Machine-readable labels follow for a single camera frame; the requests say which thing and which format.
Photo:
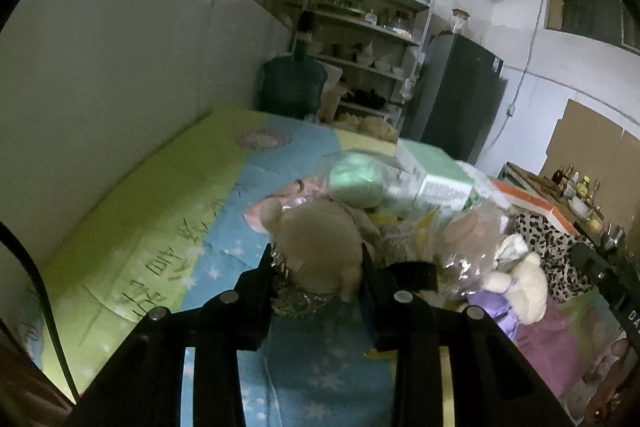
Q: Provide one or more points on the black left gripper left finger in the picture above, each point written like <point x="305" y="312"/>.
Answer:
<point x="141" y="384"/>

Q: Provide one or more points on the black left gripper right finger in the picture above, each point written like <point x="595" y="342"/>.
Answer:
<point x="454" y="368"/>

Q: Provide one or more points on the leopard print soft cloth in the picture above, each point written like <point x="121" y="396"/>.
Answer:
<point x="553" y="247"/>

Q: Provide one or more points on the white plush with purple cloth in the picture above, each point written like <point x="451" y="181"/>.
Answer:
<point x="514" y="292"/>

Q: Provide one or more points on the beige plush toy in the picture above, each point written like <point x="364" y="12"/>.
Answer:
<point x="321" y="244"/>

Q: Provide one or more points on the green plush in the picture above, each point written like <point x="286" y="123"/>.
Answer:
<point x="360" y="179"/>

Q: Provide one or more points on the kitchen counter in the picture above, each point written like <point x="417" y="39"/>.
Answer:
<point x="602" y="234"/>

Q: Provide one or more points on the orange cardboard tray box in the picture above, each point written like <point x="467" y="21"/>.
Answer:
<point x="536" y="204"/>

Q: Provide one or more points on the colourful patchwork play mat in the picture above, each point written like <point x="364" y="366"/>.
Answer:
<point x="180" y="229"/>

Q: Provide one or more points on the mint green tissue box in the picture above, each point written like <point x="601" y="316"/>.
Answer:
<point x="435" y="178"/>

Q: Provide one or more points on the dark grey refrigerator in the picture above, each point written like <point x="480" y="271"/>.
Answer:
<point x="457" y="97"/>

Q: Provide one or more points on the glass jar on fridge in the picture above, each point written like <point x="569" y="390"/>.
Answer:
<point x="458" y="21"/>

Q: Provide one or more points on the green water jug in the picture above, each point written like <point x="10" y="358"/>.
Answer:
<point x="292" y="84"/>

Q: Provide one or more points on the white metal shelf rack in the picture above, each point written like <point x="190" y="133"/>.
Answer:
<point x="377" y="45"/>

